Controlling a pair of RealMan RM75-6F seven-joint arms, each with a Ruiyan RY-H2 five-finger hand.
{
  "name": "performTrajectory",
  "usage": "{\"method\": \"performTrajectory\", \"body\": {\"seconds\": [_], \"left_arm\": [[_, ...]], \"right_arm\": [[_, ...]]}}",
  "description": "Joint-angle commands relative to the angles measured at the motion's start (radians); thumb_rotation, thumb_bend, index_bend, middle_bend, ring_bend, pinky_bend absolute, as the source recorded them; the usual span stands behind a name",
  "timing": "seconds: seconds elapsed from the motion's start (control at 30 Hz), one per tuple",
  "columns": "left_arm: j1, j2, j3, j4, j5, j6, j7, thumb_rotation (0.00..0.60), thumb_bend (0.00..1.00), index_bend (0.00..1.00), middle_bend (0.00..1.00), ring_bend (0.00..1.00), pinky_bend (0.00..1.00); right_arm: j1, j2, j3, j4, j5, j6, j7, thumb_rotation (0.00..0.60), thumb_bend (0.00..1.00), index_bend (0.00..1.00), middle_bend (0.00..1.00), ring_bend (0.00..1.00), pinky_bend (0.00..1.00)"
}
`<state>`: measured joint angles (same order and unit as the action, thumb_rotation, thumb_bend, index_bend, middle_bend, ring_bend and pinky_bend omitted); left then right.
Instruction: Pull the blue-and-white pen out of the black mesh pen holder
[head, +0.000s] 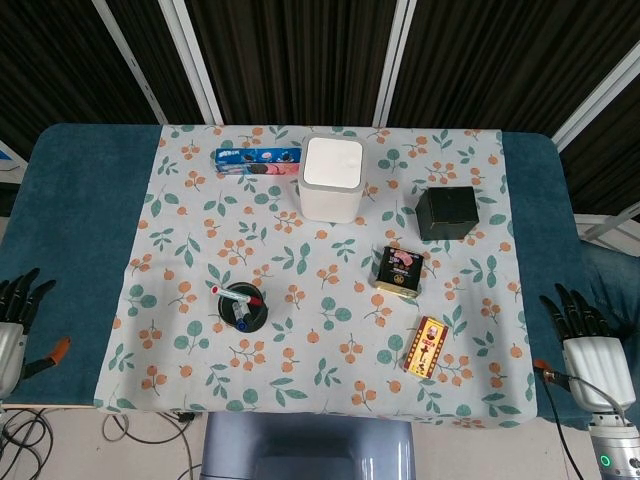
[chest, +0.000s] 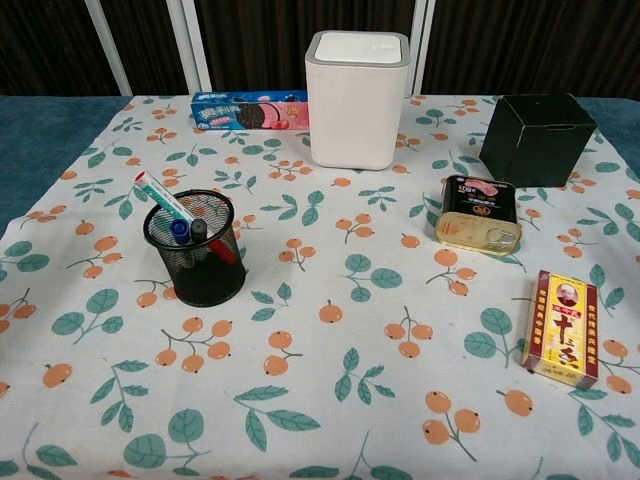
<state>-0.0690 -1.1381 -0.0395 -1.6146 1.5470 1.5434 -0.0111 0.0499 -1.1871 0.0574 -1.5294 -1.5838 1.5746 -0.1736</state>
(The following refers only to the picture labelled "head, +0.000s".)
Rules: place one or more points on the black gold small box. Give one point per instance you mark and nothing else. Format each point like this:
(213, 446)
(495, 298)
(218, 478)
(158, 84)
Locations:
(398, 272)

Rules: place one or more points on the teal table cover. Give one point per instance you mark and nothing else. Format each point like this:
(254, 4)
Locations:
(80, 200)

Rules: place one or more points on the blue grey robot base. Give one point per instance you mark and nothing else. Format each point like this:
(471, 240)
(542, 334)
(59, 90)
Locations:
(310, 450)

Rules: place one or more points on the white square lidded container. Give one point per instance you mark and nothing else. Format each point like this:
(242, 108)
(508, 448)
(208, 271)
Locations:
(332, 175)

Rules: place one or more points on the blue cookie box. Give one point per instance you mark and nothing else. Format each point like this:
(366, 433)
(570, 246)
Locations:
(255, 161)

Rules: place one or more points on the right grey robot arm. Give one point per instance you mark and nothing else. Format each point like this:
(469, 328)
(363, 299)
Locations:
(617, 450)

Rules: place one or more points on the floral printed tablecloth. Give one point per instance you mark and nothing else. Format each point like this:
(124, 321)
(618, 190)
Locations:
(320, 340)

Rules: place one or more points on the dark blue small object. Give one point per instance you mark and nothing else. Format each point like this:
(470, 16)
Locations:
(242, 320)

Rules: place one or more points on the white aluminium frame post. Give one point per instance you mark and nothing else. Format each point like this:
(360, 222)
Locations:
(192, 62)
(597, 95)
(393, 62)
(607, 232)
(131, 62)

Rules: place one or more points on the red yellow small box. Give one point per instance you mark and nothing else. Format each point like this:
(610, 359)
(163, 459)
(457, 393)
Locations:
(425, 346)

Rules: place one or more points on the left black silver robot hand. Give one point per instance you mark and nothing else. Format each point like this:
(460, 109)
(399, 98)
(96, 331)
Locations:
(11, 350)

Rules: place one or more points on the black round pen holder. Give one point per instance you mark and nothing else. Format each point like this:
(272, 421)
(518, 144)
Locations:
(255, 320)

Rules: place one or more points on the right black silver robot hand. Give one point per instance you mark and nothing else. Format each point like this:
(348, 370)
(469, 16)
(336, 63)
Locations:
(597, 365)

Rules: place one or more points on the black cube box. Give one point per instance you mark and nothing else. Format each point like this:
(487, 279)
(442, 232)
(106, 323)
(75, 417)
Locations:
(447, 212)

